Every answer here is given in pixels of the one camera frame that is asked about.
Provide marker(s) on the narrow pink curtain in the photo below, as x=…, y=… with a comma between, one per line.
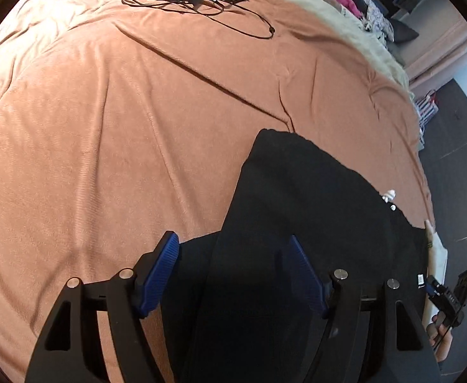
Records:
x=445, y=56

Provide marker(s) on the floral cloth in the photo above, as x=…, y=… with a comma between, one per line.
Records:
x=371, y=12

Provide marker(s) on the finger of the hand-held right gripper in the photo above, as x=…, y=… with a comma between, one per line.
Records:
x=447, y=303
x=466, y=285

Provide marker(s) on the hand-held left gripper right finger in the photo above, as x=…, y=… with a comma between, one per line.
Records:
x=305, y=275

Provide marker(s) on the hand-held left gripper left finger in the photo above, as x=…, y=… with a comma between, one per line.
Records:
x=159, y=275

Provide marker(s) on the black coat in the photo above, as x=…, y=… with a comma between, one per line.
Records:
x=297, y=191

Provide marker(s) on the brown blanket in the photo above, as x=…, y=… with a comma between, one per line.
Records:
x=118, y=127

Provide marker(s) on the person's right hand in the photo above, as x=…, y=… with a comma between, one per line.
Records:
x=433, y=329

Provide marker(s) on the grey pillow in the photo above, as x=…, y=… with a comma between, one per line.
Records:
x=403, y=30

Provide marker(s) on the beige duvet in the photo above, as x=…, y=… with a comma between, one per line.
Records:
x=337, y=28

